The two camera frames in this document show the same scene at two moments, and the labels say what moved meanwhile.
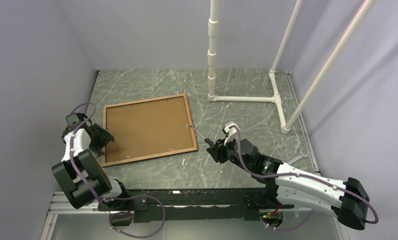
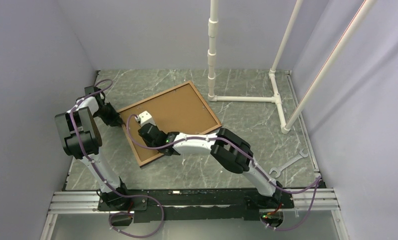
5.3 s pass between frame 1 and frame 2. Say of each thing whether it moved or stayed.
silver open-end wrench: stayed
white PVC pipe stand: stayed
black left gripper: moved
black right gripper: moved
